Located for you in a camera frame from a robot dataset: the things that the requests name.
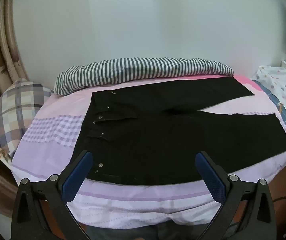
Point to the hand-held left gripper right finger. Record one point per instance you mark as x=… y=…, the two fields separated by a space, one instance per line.
x=211 y=180

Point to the plaid pillow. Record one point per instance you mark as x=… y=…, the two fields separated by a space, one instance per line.
x=15 y=110

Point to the black pants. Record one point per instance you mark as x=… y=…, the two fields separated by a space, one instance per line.
x=158 y=142

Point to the grey striped blanket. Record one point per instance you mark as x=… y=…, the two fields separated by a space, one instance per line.
x=133 y=70

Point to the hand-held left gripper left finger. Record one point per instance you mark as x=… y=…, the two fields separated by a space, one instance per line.
x=76 y=177

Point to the wooden rattan headboard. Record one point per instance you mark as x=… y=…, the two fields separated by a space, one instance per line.
x=0 y=55

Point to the pink and purple bed sheet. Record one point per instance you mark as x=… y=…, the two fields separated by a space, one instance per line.
x=58 y=135

